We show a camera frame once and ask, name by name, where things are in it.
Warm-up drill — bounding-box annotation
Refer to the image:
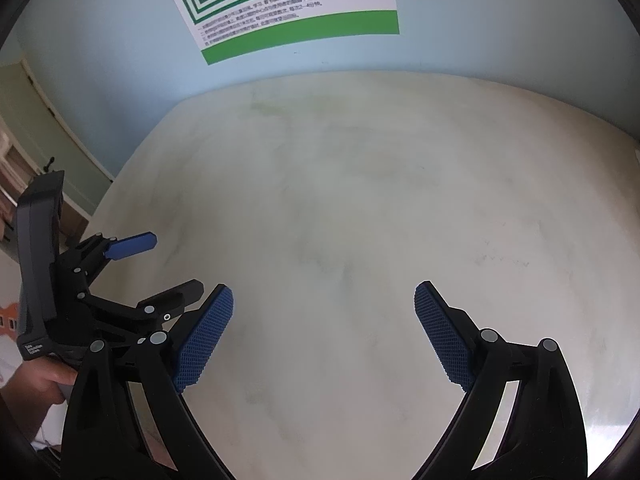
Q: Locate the person's left hand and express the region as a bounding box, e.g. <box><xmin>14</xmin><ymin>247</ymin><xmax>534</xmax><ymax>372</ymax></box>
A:
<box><xmin>15</xmin><ymin>358</ymin><xmax>79</xmax><ymax>407</ymax></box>

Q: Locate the light green door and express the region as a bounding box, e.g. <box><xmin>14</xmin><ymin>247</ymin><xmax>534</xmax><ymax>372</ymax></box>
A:
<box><xmin>0</xmin><ymin>57</ymin><xmax>116</xmax><ymax>221</ymax></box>

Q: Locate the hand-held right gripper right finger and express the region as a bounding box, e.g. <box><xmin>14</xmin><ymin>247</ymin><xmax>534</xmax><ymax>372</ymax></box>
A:
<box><xmin>412</xmin><ymin>281</ymin><xmax>588</xmax><ymax>480</ymax></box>

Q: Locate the green striped wall poster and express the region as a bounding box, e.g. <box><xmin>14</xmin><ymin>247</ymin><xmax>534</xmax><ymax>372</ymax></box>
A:
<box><xmin>154</xmin><ymin>0</ymin><xmax>401</xmax><ymax>66</ymax></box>

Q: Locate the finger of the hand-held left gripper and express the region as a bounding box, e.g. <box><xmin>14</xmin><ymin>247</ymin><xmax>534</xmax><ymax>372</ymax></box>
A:
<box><xmin>66</xmin><ymin>231</ymin><xmax>158</xmax><ymax>284</ymax></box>
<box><xmin>84</xmin><ymin>280</ymin><xmax>205</xmax><ymax>334</ymax></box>

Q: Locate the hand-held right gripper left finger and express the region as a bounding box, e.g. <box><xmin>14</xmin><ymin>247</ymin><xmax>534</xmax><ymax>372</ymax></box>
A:
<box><xmin>60</xmin><ymin>282</ymin><xmax>236</xmax><ymax>480</ymax></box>

